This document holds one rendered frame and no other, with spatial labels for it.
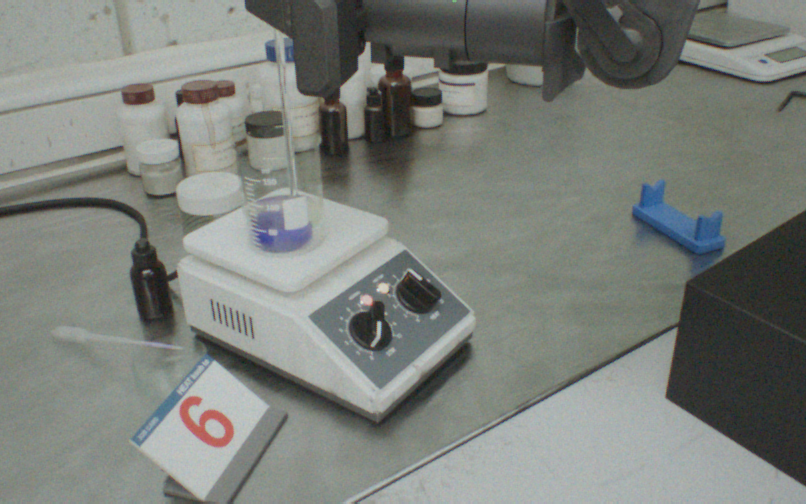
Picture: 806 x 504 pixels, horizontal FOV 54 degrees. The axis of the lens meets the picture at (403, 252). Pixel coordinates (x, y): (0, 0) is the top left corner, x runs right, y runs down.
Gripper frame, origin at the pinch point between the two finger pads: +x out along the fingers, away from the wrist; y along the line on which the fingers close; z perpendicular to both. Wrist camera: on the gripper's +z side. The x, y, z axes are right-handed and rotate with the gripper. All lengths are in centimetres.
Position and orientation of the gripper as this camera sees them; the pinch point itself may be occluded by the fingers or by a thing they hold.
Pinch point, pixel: (295, 3)
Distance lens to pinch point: 54.9
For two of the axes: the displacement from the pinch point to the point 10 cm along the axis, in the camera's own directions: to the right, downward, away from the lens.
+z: -0.2, -8.7, -5.0
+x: -9.5, -1.4, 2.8
